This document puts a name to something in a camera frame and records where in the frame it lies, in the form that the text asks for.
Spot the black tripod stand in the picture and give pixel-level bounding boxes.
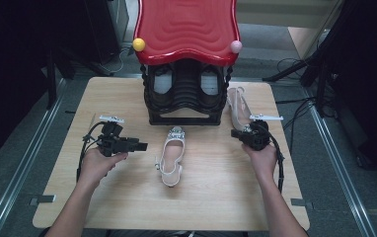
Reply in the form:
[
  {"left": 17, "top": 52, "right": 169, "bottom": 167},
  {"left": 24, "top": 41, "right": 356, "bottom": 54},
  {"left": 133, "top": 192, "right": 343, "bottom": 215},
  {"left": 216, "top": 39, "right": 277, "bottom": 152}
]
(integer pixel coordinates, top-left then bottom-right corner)
[{"left": 262, "top": 45, "right": 342, "bottom": 118}]

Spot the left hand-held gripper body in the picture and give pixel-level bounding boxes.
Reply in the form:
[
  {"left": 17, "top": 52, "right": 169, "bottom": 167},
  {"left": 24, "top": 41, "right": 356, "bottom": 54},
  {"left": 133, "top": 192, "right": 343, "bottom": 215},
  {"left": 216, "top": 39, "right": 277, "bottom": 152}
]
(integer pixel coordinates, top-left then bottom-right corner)
[{"left": 97, "top": 115, "right": 134, "bottom": 158}]

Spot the hand-held gripper cable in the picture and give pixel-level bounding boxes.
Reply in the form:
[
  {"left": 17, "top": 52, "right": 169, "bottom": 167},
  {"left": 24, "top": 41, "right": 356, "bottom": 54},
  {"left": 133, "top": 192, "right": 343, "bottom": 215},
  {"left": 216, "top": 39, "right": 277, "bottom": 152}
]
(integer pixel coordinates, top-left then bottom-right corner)
[
  {"left": 264, "top": 131, "right": 286, "bottom": 194},
  {"left": 75, "top": 120, "right": 110, "bottom": 183}
]

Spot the white jewelled slingback shoe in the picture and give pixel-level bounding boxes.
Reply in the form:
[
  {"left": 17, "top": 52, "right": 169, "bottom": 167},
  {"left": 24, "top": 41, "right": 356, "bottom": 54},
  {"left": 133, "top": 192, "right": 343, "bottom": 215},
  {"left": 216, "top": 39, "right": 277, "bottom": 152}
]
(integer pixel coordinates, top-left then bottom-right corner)
[
  {"left": 154, "top": 125, "right": 188, "bottom": 189},
  {"left": 226, "top": 86, "right": 260, "bottom": 133}
]

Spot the right hand-held gripper cable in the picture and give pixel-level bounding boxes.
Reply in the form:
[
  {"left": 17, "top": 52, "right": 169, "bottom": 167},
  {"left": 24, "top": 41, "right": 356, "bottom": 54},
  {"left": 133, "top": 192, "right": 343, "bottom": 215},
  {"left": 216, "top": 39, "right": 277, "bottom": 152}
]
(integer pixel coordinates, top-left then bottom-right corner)
[{"left": 264, "top": 131, "right": 286, "bottom": 194}]

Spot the person's right hand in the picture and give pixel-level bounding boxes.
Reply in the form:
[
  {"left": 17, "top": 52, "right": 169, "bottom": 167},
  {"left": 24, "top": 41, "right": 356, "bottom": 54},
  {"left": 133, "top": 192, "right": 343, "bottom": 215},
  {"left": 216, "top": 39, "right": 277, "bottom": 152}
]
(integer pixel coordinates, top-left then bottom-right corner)
[{"left": 241, "top": 142, "right": 278, "bottom": 183}]

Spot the grey table bracket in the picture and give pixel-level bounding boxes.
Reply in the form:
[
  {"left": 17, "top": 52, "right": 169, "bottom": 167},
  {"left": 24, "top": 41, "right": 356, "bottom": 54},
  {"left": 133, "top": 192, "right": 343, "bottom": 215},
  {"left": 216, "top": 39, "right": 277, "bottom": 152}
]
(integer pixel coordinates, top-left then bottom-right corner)
[
  {"left": 290, "top": 197, "right": 315, "bottom": 209},
  {"left": 29, "top": 194, "right": 57, "bottom": 207}
]

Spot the person's left hand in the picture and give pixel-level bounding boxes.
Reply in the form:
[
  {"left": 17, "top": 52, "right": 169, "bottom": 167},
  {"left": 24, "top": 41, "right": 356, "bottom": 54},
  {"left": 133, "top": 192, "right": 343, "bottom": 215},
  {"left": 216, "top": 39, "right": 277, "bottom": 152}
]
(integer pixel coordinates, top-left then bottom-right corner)
[{"left": 77, "top": 147, "right": 129, "bottom": 190}]

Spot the black leather shoe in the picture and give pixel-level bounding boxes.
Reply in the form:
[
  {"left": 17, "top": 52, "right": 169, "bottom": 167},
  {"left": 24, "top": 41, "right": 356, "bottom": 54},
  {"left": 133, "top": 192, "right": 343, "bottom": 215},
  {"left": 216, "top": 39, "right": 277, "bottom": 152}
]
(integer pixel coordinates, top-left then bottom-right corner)
[
  {"left": 197, "top": 63, "right": 227, "bottom": 107},
  {"left": 147, "top": 63, "right": 178, "bottom": 107}
]

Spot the metal floor rail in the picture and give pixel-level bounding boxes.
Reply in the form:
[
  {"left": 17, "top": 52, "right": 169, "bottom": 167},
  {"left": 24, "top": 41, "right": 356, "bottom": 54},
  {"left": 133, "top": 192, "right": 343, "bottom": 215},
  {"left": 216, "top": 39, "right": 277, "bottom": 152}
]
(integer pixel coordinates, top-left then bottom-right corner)
[
  {"left": 308, "top": 98, "right": 377, "bottom": 237},
  {"left": 0, "top": 78, "right": 68, "bottom": 237}
]

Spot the red and black shoe rack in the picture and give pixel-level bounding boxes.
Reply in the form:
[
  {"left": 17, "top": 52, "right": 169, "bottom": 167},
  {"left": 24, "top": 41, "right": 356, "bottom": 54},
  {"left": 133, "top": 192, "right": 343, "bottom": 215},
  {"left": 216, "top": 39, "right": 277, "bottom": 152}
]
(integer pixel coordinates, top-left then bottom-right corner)
[{"left": 132, "top": 0, "right": 244, "bottom": 126}]

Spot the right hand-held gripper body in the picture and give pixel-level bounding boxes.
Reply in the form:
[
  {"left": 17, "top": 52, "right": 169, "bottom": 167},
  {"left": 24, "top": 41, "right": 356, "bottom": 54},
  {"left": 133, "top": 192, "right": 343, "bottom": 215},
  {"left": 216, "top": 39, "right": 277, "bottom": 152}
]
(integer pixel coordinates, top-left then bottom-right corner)
[{"left": 240, "top": 114, "right": 284, "bottom": 152}]

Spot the black floor cable bundle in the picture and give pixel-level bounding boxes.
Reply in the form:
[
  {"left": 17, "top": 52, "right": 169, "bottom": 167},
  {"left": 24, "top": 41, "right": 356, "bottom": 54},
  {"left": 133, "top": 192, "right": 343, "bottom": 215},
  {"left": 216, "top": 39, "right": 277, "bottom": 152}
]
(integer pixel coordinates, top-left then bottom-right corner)
[{"left": 274, "top": 97, "right": 338, "bottom": 156}]

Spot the black metal stand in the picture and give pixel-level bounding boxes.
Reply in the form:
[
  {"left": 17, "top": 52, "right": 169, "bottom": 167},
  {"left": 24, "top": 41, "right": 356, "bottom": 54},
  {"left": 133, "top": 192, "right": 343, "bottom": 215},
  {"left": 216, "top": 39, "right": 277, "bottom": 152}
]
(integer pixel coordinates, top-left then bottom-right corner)
[{"left": 43, "top": 48, "right": 112, "bottom": 112}]

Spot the left hand-held gripper cable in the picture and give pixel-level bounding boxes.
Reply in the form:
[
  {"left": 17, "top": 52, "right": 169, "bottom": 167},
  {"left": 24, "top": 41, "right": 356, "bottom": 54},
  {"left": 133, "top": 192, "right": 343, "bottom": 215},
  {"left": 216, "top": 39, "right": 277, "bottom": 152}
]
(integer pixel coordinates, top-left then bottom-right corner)
[{"left": 75, "top": 120, "right": 110, "bottom": 183}]

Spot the white floor cable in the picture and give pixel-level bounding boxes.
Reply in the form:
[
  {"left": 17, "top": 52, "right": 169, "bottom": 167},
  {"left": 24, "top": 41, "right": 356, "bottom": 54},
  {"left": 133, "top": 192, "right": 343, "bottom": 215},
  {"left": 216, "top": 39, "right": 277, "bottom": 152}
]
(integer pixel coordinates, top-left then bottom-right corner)
[{"left": 99, "top": 48, "right": 135, "bottom": 76}]

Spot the black floor cable loop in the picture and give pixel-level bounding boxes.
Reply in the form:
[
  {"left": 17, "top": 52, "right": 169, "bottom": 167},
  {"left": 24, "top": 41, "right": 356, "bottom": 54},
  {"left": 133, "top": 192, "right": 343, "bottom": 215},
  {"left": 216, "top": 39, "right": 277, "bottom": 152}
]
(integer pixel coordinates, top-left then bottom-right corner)
[{"left": 276, "top": 57, "right": 313, "bottom": 82}]

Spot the light wooden board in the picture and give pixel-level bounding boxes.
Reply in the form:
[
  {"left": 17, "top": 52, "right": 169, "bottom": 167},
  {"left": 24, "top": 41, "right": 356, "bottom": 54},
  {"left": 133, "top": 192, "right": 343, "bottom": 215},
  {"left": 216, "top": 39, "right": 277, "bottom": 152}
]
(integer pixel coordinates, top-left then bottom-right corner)
[{"left": 287, "top": 26, "right": 330, "bottom": 61}]

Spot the black curtain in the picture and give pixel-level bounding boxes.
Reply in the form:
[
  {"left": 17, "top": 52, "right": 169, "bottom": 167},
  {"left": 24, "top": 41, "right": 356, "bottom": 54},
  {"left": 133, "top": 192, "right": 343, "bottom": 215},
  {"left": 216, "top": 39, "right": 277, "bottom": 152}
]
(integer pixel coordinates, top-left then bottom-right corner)
[
  {"left": 321, "top": 0, "right": 377, "bottom": 181},
  {"left": 0, "top": 0, "right": 120, "bottom": 164}
]

